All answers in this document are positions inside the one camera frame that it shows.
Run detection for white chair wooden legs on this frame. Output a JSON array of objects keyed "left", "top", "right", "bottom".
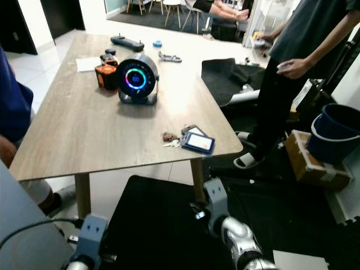
[
  {"left": 163, "top": 0, "right": 187, "bottom": 28},
  {"left": 183, "top": 4, "right": 209, "bottom": 33}
]

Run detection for light wooden table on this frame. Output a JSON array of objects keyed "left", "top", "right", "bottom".
[{"left": 8, "top": 34, "right": 244, "bottom": 221}]

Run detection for black handheld controller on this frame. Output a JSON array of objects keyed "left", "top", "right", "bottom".
[{"left": 110, "top": 35, "right": 145, "bottom": 52}]

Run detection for brown cardboard box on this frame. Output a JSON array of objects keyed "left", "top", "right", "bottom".
[{"left": 284, "top": 129, "right": 352, "bottom": 192}]

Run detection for grey card holder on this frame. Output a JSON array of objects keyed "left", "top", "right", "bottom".
[{"left": 181, "top": 124, "right": 206, "bottom": 137}]

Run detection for grey metal carabiner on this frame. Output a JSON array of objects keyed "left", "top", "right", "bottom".
[{"left": 158, "top": 52, "right": 182, "bottom": 63}]

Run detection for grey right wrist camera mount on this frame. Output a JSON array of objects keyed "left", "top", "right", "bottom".
[{"left": 204, "top": 178, "right": 229, "bottom": 234}]

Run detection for keys with brown fob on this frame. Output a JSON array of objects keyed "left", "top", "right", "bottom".
[{"left": 162, "top": 131, "right": 183, "bottom": 149}]

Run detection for blue card holder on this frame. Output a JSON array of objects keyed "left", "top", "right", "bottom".
[{"left": 181, "top": 132, "right": 215, "bottom": 155}]

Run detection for round black speaker ring display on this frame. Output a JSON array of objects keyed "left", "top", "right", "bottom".
[{"left": 117, "top": 53, "right": 159, "bottom": 106}]

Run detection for seated person bare legs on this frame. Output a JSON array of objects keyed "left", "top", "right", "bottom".
[{"left": 194, "top": 0, "right": 251, "bottom": 22}]

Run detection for black bag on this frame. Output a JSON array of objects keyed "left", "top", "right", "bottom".
[{"left": 211, "top": 20, "right": 240, "bottom": 42}]

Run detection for grey flat board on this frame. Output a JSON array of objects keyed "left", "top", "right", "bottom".
[{"left": 0, "top": 160, "right": 75, "bottom": 270}]

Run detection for black floor mat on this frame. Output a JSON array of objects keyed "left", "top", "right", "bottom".
[{"left": 98, "top": 163, "right": 360, "bottom": 270}]

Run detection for person in dark grey shirt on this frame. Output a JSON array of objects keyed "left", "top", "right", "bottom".
[{"left": 233, "top": 0, "right": 360, "bottom": 170}]

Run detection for person in blue shirt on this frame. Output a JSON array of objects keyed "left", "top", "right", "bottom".
[{"left": 0, "top": 48, "right": 77, "bottom": 218}]

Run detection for white paper sheet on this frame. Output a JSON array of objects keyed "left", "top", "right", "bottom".
[{"left": 76, "top": 57, "right": 102, "bottom": 73}]

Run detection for orange and black device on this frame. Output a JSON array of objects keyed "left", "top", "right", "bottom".
[{"left": 94, "top": 49, "right": 119, "bottom": 92}]

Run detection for dark blue bucket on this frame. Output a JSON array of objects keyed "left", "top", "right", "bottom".
[{"left": 307, "top": 103, "right": 360, "bottom": 165}]

